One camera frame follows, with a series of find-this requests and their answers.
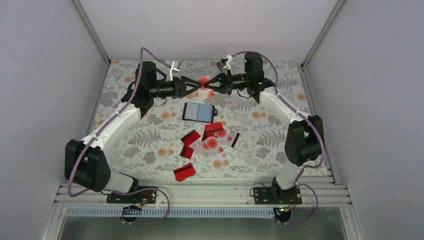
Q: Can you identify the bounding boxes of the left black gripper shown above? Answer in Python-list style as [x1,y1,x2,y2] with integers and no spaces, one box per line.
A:
[149,75,201,99]

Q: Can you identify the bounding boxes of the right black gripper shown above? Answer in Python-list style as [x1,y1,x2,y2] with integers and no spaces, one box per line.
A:
[204,69,251,95]

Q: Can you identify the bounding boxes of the red card black stripe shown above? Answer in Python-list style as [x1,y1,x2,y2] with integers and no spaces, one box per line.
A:
[173,163,196,182]

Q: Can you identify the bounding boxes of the white card red circles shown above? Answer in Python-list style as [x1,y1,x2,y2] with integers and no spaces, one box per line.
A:
[197,75,215,99]

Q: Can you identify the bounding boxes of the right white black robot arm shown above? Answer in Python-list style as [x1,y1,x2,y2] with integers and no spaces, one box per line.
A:
[204,51,326,204]

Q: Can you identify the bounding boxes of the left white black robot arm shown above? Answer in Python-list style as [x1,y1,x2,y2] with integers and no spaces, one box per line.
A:
[64,61,201,203]

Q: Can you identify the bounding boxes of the white floral card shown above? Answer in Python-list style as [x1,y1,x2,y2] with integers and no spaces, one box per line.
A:
[224,95,242,111]

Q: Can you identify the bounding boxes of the red card left tilted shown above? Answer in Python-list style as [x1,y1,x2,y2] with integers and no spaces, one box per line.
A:
[180,129,200,147]

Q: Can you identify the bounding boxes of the white card black stripe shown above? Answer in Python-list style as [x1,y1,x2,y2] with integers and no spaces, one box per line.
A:
[225,131,240,148]

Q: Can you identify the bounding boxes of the red card lower left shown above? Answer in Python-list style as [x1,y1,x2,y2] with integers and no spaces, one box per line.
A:
[179,145,194,159]

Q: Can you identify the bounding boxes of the floral patterned table mat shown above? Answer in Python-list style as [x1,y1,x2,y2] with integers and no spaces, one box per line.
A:
[92,60,310,180]

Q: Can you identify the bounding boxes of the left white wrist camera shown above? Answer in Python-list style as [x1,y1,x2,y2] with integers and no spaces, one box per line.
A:
[169,60,180,82]

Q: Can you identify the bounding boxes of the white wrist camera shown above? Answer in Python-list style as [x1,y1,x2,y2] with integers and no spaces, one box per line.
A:
[216,54,233,73]
[169,60,180,82]

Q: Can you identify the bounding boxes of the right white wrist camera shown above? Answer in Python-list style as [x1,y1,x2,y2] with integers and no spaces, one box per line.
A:
[216,54,233,73]

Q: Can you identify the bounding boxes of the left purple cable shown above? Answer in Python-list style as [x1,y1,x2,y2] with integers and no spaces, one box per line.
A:
[67,46,172,226]

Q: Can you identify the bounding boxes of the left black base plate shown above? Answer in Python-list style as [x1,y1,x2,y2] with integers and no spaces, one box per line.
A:
[106,188,158,205]

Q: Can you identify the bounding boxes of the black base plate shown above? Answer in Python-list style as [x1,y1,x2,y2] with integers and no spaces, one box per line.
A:
[249,182,303,205]
[106,188,158,205]

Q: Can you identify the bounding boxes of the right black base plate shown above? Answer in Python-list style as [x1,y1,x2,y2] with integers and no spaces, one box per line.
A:
[249,182,303,205]

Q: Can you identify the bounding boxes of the aluminium rail frame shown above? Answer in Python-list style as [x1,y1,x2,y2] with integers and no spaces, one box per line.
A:
[41,175,363,240]

